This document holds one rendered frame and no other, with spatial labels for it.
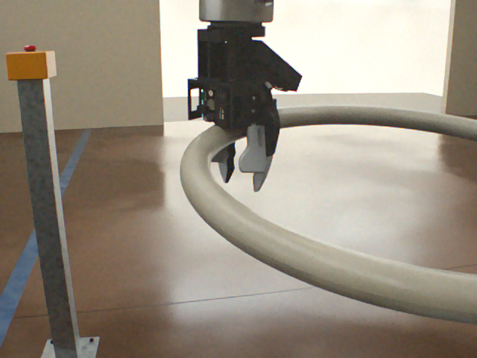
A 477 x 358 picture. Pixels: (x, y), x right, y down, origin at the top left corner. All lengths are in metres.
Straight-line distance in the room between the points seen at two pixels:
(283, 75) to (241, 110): 0.10
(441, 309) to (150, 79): 6.17
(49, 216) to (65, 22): 4.98
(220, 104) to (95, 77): 5.87
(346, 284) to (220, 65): 0.34
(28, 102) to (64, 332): 0.80
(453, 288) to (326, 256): 0.08
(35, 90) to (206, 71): 0.99
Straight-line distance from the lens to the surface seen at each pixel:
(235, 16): 0.54
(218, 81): 0.54
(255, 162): 0.59
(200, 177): 0.40
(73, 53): 6.41
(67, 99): 6.46
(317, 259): 0.30
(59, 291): 1.70
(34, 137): 1.53
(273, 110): 0.59
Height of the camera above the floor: 1.10
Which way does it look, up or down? 17 degrees down
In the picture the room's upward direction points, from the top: straight up
